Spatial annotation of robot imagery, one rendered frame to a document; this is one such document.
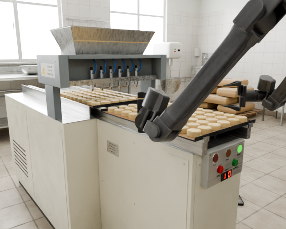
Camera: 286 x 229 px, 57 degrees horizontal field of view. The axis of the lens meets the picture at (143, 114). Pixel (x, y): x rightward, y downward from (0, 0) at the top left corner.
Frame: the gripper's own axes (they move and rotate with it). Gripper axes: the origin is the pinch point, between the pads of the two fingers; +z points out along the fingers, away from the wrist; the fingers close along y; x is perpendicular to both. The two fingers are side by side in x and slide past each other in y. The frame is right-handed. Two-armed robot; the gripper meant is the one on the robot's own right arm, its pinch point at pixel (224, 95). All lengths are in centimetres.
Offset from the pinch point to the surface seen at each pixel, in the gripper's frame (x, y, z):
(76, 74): -11, 9, 76
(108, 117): -3, -12, 58
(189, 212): 39, -39, 18
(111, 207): 0, -63, 57
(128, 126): 10.4, -13.2, 45.3
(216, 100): -362, -61, -65
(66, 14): -326, 88, 197
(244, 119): 18.3, -7.4, -4.6
